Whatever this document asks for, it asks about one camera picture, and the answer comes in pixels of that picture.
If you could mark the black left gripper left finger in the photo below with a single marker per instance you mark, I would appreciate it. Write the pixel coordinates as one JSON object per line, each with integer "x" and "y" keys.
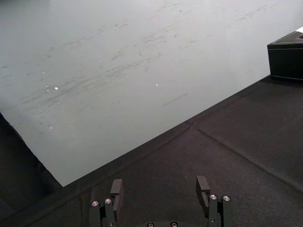
{"x": 113, "y": 203}

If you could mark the black box with white stitching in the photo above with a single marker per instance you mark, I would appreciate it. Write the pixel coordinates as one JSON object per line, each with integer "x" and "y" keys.
{"x": 286, "y": 59}

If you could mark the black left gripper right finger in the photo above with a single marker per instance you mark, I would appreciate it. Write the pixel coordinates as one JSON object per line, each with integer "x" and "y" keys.
{"x": 213, "y": 208}

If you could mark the black table cloth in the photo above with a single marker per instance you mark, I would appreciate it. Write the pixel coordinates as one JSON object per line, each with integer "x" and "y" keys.
{"x": 189, "y": 165}

